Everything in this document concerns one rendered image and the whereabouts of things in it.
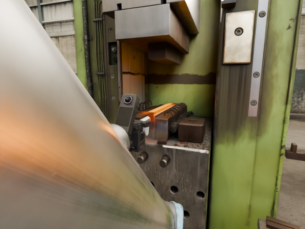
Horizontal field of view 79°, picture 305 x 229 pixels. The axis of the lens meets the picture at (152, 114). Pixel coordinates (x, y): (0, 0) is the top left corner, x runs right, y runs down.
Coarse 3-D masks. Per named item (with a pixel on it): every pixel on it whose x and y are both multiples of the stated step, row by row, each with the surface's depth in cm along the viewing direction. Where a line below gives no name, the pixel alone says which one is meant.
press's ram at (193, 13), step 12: (108, 0) 65; (120, 0) 63; (132, 0) 62; (144, 0) 61; (156, 0) 59; (168, 0) 58; (180, 0) 57; (192, 0) 69; (108, 12) 66; (180, 12) 66; (192, 12) 71; (192, 24) 80
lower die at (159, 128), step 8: (176, 104) 100; (160, 112) 74; (168, 112) 78; (160, 120) 66; (168, 120) 66; (152, 128) 67; (160, 128) 66; (168, 128) 66; (152, 136) 68; (160, 136) 67; (168, 136) 67
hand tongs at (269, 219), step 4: (268, 216) 58; (268, 220) 57; (272, 220) 56; (276, 220) 56; (280, 220) 56; (268, 224) 55; (272, 224) 55; (276, 224) 55; (280, 224) 55; (284, 224) 55; (288, 224) 55; (292, 224) 55; (272, 228) 54; (276, 228) 54; (280, 228) 53; (284, 228) 53; (288, 228) 53; (292, 228) 54; (296, 228) 53
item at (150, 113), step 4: (168, 104) 94; (172, 104) 97; (156, 108) 79; (160, 108) 79; (164, 108) 82; (140, 112) 66; (144, 112) 65; (148, 112) 65; (152, 112) 65; (156, 112) 71; (136, 116) 59; (140, 116) 59; (144, 116) 60; (148, 116) 65; (152, 116) 65; (152, 120) 65
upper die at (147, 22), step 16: (128, 16) 63; (144, 16) 61; (160, 16) 60; (176, 16) 67; (128, 32) 64; (144, 32) 62; (160, 32) 60; (176, 32) 69; (144, 48) 84; (176, 48) 84
